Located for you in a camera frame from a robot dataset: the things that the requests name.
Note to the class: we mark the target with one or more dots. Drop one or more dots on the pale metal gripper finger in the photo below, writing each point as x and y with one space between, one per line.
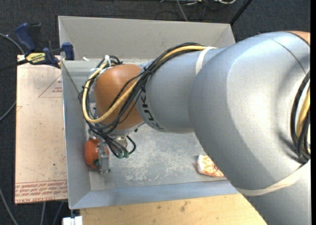
101 149
106 164

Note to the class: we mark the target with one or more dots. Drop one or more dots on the orange toy fruit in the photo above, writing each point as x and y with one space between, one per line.
90 153

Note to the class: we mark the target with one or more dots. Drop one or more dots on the grey metal bin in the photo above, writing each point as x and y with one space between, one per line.
160 159

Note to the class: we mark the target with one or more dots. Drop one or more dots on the brown cardboard board red print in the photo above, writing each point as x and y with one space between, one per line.
39 132

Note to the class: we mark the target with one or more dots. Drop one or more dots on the white and orange packet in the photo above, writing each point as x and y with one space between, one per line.
208 166

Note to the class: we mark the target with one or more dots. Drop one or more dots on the black cylinder on white bracket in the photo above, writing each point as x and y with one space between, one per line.
135 129

